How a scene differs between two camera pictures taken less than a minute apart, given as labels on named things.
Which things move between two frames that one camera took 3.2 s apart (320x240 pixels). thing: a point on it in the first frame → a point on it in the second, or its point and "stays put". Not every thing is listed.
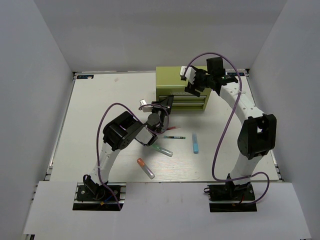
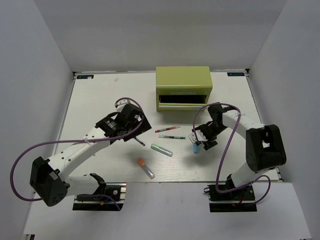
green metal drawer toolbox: [169, 82] stays put
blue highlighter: [195, 143] stays put
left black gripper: [167, 102] → [143, 127]
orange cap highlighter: [146, 168] stays put
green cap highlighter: [162, 150] stays put
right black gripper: [191, 89] → [208, 145]
